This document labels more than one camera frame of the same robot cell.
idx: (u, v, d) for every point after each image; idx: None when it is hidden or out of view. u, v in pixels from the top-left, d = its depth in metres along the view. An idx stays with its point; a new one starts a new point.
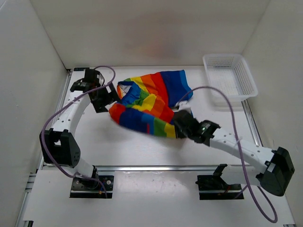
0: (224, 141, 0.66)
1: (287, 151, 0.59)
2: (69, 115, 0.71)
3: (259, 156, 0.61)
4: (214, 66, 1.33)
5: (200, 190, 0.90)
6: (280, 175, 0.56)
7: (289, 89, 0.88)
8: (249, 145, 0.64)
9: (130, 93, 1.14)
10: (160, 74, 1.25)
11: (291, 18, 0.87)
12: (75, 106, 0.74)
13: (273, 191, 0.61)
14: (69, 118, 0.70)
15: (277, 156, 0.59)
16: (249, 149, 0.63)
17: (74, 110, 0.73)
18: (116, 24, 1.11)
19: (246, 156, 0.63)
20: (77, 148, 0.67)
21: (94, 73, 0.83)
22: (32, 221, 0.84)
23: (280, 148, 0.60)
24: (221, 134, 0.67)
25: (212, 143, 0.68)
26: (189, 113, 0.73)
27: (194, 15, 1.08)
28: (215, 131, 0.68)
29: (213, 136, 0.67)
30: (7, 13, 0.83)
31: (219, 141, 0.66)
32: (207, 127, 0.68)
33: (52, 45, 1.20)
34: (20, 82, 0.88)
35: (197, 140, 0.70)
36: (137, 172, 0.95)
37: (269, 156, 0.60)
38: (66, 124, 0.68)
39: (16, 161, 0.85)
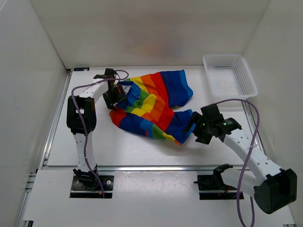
0: (238, 142, 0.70)
1: (294, 176, 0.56)
2: (93, 90, 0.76)
3: (263, 168, 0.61)
4: (214, 66, 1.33)
5: (200, 190, 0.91)
6: (275, 191, 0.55)
7: (289, 89, 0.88)
8: (261, 156, 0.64)
9: (130, 94, 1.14)
10: (160, 73, 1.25)
11: (291, 18, 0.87)
12: (98, 86, 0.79)
13: (263, 206, 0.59)
14: (92, 92, 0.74)
15: (282, 176, 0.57)
16: (257, 158, 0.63)
17: (96, 89, 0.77)
18: (116, 24, 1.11)
19: (253, 163, 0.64)
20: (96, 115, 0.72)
21: (112, 71, 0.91)
22: (32, 221, 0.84)
23: (289, 170, 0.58)
24: (238, 135, 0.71)
25: (227, 139, 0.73)
26: (217, 108, 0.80)
27: (194, 16, 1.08)
28: (234, 129, 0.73)
29: (230, 133, 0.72)
30: (8, 13, 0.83)
31: (233, 139, 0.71)
32: (228, 124, 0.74)
33: (52, 45, 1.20)
34: (20, 82, 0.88)
35: (215, 133, 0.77)
36: (138, 172, 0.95)
37: (272, 172, 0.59)
38: (89, 94, 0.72)
39: (16, 161, 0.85)
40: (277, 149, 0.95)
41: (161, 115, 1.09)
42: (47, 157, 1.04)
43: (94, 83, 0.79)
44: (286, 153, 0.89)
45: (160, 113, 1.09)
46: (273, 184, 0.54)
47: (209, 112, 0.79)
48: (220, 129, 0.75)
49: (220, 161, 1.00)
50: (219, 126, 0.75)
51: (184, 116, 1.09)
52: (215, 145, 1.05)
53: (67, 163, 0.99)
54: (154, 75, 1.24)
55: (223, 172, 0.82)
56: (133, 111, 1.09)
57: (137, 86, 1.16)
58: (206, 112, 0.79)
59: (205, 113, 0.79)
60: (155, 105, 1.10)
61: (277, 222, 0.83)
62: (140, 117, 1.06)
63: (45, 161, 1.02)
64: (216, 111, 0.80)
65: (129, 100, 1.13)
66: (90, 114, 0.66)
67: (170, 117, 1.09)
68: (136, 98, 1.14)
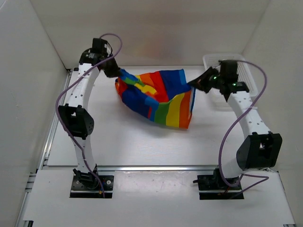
0: (239, 101, 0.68)
1: (280, 140, 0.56)
2: (82, 90, 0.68)
3: (253, 126, 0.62)
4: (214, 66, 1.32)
5: (200, 190, 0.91)
6: (254, 148, 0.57)
7: (289, 90, 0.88)
8: (255, 116, 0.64)
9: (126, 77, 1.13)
10: (159, 73, 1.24)
11: (291, 18, 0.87)
12: (86, 81, 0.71)
13: (242, 161, 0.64)
14: (81, 94, 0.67)
15: (268, 138, 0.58)
16: (251, 117, 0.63)
17: (84, 88, 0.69)
18: (116, 24, 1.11)
19: (245, 121, 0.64)
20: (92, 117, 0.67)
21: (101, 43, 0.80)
22: (32, 221, 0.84)
23: (276, 134, 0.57)
24: (242, 97, 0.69)
25: (230, 98, 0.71)
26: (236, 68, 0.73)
27: (194, 15, 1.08)
28: (241, 91, 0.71)
29: (235, 92, 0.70)
30: (8, 13, 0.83)
31: (236, 99, 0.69)
32: (237, 85, 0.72)
33: (52, 44, 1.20)
34: (20, 82, 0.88)
35: (222, 91, 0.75)
36: (138, 172, 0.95)
37: (260, 131, 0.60)
38: (79, 100, 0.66)
39: (16, 161, 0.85)
40: None
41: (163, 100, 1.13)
42: (47, 157, 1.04)
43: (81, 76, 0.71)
44: (286, 153, 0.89)
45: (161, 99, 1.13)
46: (254, 142, 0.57)
47: (227, 66, 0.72)
48: (227, 89, 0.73)
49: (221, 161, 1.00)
50: (228, 85, 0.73)
51: None
52: (215, 144, 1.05)
53: (67, 163, 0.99)
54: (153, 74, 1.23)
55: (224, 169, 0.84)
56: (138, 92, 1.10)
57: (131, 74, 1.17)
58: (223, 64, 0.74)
59: (223, 67, 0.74)
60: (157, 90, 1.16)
61: (276, 222, 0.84)
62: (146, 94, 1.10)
63: (45, 161, 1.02)
64: (234, 70, 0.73)
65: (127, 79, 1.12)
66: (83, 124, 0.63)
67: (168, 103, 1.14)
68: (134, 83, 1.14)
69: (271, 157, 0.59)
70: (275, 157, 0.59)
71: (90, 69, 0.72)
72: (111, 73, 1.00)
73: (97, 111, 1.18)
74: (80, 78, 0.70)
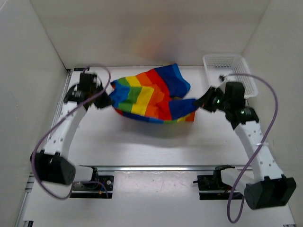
0: (248, 135, 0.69)
1: (293, 186, 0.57)
2: (62, 133, 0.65)
3: (264, 168, 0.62)
4: (214, 66, 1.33)
5: (200, 190, 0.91)
6: (267, 194, 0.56)
7: (289, 90, 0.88)
8: (266, 156, 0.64)
9: (117, 94, 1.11)
10: (154, 70, 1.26)
11: (291, 18, 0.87)
12: (68, 123, 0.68)
13: (249, 200, 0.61)
14: (61, 138, 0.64)
15: (281, 182, 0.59)
16: (262, 158, 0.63)
17: (66, 131, 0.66)
18: (116, 25, 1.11)
19: (255, 161, 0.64)
20: (72, 167, 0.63)
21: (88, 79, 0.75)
22: (32, 221, 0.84)
23: (289, 178, 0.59)
24: (251, 128, 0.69)
25: (238, 129, 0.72)
26: (242, 93, 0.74)
27: (194, 16, 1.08)
28: (250, 121, 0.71)
29: (243, 124, 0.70)
30: (8, 13, 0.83)
31: (245, 131, 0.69)
32: (246, 114, 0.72)
33: (52, 45, 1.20)
34: (20, 82, 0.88)
35: (229, 118, 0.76)
36: (138, 172, 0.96)
37: (271, 175, 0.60)
38: (57, 145, 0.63)
39: (16, 161, 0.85)
40: (277, 149, 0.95)
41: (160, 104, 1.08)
42: None
43: (64, 117, 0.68)
44: (286, 153, 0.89)
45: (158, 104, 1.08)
46: (268, 188, 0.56)
47: (234, 90, 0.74)
48: (234, 117, 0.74)
49: (220, 161, 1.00)
50: (235, 113, 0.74)
51: (183, 89, 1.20)
52: (215, 144, 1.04)
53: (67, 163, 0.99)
54: (148, 72, 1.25)
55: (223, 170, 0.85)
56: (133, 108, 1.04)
57: (121, 84, 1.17)
58: (229, 87, 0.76)
59: (229, 92, 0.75)
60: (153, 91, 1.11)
61: (276, 222, 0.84)
62: (145, 111, 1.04)
63: None
64: (240, 94, 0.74)
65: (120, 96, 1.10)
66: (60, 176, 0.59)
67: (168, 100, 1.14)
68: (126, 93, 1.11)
69: (281, 200, 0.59)
70: (286, 199, 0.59)
71: (73, 110, 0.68)
72: (101, 104, 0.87)
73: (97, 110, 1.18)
74: (62, 119, 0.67)
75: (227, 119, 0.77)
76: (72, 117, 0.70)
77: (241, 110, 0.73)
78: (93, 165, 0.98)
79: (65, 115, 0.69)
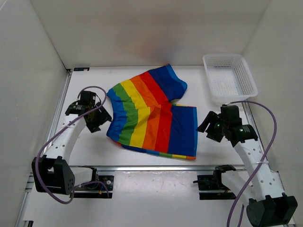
0: (248, 153, 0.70)
1: (295, 204, 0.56)
2: (64, 140, 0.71)
3: (265, 187, 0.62)
4: (214, 66, 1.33)
5: (200, 190, 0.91)
6: (268, 213, 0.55)
7: (289, 90, 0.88)
8: (267, 174, 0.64)
9: (117, 117, 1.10)
10: (148, 73, 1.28)
11: (291, 18, 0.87)
12: (70, 130, 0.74)
13: (252, 219, 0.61)
14: (63, 145, 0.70)
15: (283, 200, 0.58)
16: (262, 176, 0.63)
17: (68, 137, 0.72)
18: (116, 24, 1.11)
19: (256, 179, 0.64)
20: (72, 174, 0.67)
21: (88, 96, 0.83)
22: (32, 221, 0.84)
23: (290, 197, 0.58)
24: (251, 146, 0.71)
25: (237, 146, 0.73)
26: (237, 114, 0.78)
27: (194, 16, 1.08)
28: (248, 139, 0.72)
29: (243, 142, 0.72)
30: (7, 13, 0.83)
31: (244, 149, 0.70)
32: (245, 132, 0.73)
33: (52, 45, 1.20)
34: (20, 82, 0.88)
35: (228, 136, 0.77)
36: (137, 172, 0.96)
37: (273, 194, 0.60)
38: (59, 150, 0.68)
39: (16, 161, 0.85)
40: (277, 149, 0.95)
41: (159, 126, 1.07)
42: None
43: (66, 126, 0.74)
44: (286, 153, 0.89)
45: (158, 128, 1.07)
46: (269, 207, 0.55)
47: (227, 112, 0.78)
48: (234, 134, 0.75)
49: (221, 161, 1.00)
50: (234, 131, 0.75)
51: (180, 90, 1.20)
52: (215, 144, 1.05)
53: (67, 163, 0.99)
54: (143, 75, 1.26)
55: (224, 172, 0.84)
56: (132, 139, 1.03)
57: (121, 101, 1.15)
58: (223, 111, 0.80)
59: (224, 113, 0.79)
60: (151, 113, 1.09)
61: None
62: (142, 144, 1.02)
63: None
64: (236, 115, 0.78)
65: (119, 123, 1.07)
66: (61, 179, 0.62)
67: (169, 115, 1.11)
68: (125, 117, 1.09)
69: (284, 218, 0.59)
70: (289, 217, 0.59)
71: (75, 119, 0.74)
72: (95, 125, 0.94)
73: None
74: (64, 128, 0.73)
75: (227, 137, 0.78)
76: (74, 125, 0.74)
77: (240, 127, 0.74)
78: (93, 165, 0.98)
79: (66, 124, 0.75)
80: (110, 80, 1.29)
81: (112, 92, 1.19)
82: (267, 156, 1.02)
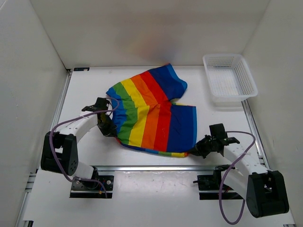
0: (233, 151, 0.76)
1: (280, 176, 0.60)
2: (77, 125, 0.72)
3: (252, 167, 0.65)
4: (214, 66, 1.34)
5: (201, 190, 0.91)
6: (259, 187, 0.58)
7: (289, 90, 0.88)
8: (251, 160, 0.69)
9: (116, 115, 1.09)
10: (149, 72, 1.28)
11: (291, 18, 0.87)
12: (84, 121, 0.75)
13: (253, 210, 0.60)
14: (76, 127, 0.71)
15: (269, 176, 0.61)
16: (247, 161, 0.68)
17: (82, 124, 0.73)
18: (116, 24, 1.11)
19: (243, 165, 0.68)
20: (76, 158, 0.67)
21: (105, 101, 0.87)
22: (32, 221, 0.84)
23: (275, 172, 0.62)
24: (234, 146, 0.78)
25: (226, 152, 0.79)
26: (222, 126, 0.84)
27: (194, 16, 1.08)
28: (232, 143, 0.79)
29: (227, 144, 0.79)
30: (7, 13, 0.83)
31: (229, 148, 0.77)
32: (228, 139, 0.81)
33: (53, 45, 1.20)
34: (20, 82, 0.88)
35: (217, 149, 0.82)
36: (138, 172, 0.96)
37: (258, 171, 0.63)
38: (71, 130, 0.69)
39: (16, 161, 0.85)
40: (277, 149, 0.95)
41: (158, 125, 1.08)
42: None
43: (81, 116, 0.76)
44: (286, 153, 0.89)
45: (156, 128, 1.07)
46: (256, 178, 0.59)
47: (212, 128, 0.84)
48: (220, 144, 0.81)
49: (220, 161, 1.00)
50: (219, 141, 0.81)
51: (181, 88, 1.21)
52: None
53: None
54: (143, 74, 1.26)
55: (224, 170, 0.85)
56: (131, 138, 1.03)
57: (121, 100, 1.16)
58: (212, 128, 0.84)
59: (211, 129, 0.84)
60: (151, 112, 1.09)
61: (276, 222, 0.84)
62: (141, 143, 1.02)
63: None
64: (221, 128, 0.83)
65: (120, 121, 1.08)
66: (68, 155, 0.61)
67: (168, 114, 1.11)
68: (125, 116, 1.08)
69: (281, 198, 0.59)
70: (285, 196, 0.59)
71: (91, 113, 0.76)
72: (106, 131, 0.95)
73: None
74: (79, 117, 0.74)
75: (215, 150, 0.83)
76: (88, 118, 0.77)
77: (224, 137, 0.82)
78: (93, 165, 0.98)
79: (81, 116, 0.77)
80: (110, 80, 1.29)
81: (112, 91, 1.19)
82: (267, 156, 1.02)
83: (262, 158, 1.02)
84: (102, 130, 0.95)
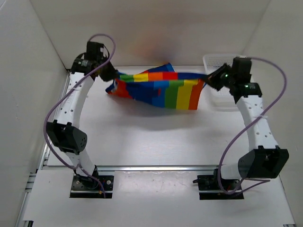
0: (249, 107, 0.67)
1: (285, 157, 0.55)
2: (72, 105, 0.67)
3: (260, 138, 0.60)
4: (214, 66, 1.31)
5: (200, 190, 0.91)
6: (258, 161, 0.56)
7: (289, 90, 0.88)
8: (264, 127, 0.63)
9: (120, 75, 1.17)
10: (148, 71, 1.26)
11: (291, 17, 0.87)
12: (77, 94, 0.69)
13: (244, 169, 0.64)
14: (72, 109, 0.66)
15: (275, 152, 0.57)
16: (259, 128, 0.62)
17: (76, 100, 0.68)
18: (116, 24, 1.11)
19: (252, 132, 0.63)
20: (84, 134, 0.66)
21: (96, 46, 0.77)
22: (32, 221, 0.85)
23: (283, 150, 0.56)
24: (253, 101, 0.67)
25: (240, 102, 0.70)
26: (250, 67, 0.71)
27: (194, 16, 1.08)
28: (253, 95, 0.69)
29: (246, 97, 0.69)
30: (7, 13, 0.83)
31: (245, 103, 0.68)
32: (250, 88, 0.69)
33: (53, 45, 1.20)
34: (20, 82, 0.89)
35: (233, 92, 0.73)
36: (138, 172, 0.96)
37: (266, 145, 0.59)
38: (69, 115, 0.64)
39: (16, 161, 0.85)
40: None
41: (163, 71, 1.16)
42: (47, 157, 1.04)
43: (73, 89, 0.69)
44: None
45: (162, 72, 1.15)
46: (260, 154, 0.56)
47: (239, 64, 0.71)
48: (237, 90, 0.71)
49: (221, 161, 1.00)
50: (239, 87, 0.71)
51: None
52: (215, 144, 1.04)
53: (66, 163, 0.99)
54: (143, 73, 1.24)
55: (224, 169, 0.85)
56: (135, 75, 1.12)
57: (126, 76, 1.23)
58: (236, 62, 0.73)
59: (236, 64, 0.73)
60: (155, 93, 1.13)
61: (276, 222, 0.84)
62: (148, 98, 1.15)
63: (45, 161, 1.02)
64: (247, 71, 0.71)
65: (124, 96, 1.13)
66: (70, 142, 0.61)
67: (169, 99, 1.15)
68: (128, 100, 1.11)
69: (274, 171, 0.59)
70: (277, 171, 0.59)
71: (81, 81, 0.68)
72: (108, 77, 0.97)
73: (97, 111, 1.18)
74: (71, 91, 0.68)
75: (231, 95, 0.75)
76: (80, 87, 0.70)
77: (245, 84, 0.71)
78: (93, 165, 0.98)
79: (73, 86, 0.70)
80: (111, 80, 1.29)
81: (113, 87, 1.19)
82: None
83: None
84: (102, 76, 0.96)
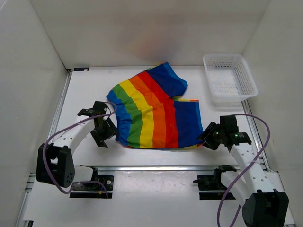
0: (242, 153, 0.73)
1: (286, 200, 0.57)
2: (72, 134, 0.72)
3: (257, 183, 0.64)
4: (214, 66, 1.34)
5: (200, 190, 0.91)
6: (260, 208, 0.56)
7: (288, 90, 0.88)
8: (259, 171, 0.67)
9: (120, 120, 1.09)
10: (146, 72, 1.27)
11: (291, 18, 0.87)
12: (79, 128, 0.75)
13: (247, 218, 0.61)
14: (71, 137, 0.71)
15: (275, 196, 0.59)
16: (254, 173, 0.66)
17: (76, 132, 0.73)
18: (116, 24, 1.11)
19: (249, 176, 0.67)
20: (73, 170, 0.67)
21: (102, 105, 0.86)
22: (32, 221, 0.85)
23: (281, 192, 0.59)
24: (244, 148, 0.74)
25: (233, 150, 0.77)
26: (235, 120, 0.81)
27: (194, 16, 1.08)
28: (243, 143, 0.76)
29: (237, 144, 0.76)
30: (7, 13, 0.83)
31: (238, 150, 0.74)
32: (239, 136, 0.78)
33: (52, 45, 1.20)
34: (20, 82, 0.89)
35: (225, 142, 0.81)
36: (138, 172, 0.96)
37: (264, 188, 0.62)
38: (67, 141, 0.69)
39: (16, 161, 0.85)
40: (277, 148, 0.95)
41: (167, 117, 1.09)
42: None
43: (76, 123, 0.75)
44: (286, 153, 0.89)
45: (165, 123, 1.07)
46: (261, 201, 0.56)
47: (227, 120, 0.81)
48: (229, 139, 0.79)
49: (221, 161, 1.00)
50: (230, 137, 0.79)
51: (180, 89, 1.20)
52: None
53: None
54: (141, 74, 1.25)
55: (225, 171, 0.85)
56: (142, 136, 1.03)
57: (122, 104, 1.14)
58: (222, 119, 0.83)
59: (222, 120, 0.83)
60: (158, 112, 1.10)
61: None
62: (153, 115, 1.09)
63: None
64: (233, 122, 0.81)
65: (125, 125, 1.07)
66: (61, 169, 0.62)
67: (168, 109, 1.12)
68: (129, 120, 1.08)
69: (278, 217, 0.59)
70: (283, 217, 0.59)
71: (86, 118, 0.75)
72: (103, 136, 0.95)
73: None
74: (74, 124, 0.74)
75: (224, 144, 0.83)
76: (84, 124, 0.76)
77: (235, 133, 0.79)
78: (93, 165, 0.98)
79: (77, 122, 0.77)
80: (111, 80, 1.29)
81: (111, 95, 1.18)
82: (267, 156, 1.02)
83: (262, 158, 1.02)
84: (99, 138, 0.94)
